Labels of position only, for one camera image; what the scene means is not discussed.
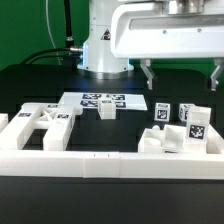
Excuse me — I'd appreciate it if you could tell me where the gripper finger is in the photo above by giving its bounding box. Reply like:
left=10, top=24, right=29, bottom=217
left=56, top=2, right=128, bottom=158
left=140, top=59, right=155, bottom=90
left=209, top=58, right=224, bottom=91

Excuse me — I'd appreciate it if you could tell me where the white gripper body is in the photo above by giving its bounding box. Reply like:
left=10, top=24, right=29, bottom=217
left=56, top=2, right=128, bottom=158
left=111, top=0, right=224, bottom=59

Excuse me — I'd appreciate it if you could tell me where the white chair seat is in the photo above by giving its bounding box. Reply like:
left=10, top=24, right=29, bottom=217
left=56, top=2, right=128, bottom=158
left=138, top=125, right=224, bottom=155

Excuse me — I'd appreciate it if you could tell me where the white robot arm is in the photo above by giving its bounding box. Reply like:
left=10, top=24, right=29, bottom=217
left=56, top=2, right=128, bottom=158
left=78, top=0, right=224, bottom=90

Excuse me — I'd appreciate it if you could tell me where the white sheet with tags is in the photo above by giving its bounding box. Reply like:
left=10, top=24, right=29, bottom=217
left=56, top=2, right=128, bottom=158
left=59, top=92, right=147, bottom=111

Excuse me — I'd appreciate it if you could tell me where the white block at left edge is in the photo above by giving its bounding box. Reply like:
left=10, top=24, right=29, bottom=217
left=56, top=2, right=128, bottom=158
left=0, top=113, right=8, bottom=132

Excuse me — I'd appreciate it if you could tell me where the white U-shaped obstacle fence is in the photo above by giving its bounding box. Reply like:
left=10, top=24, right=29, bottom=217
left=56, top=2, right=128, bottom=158
left=0, top=128, right=224, bottom=180

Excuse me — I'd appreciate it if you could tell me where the black cable thick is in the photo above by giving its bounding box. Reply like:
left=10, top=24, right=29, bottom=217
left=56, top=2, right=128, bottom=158
left=22, top=46, right=83, bottom=64

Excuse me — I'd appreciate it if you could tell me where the black vertical cable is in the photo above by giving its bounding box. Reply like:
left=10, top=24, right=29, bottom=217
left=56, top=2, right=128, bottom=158
left=63, top=0, right=75, bottom=51

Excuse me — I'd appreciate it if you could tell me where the white chair back frame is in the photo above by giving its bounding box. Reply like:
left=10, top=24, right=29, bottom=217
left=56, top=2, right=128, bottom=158
left=0, top=103, right=83, bottom=151

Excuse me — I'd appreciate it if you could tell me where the white thin cable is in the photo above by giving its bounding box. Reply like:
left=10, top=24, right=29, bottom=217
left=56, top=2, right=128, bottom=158
left=45, top=0, right=63, bottom=66

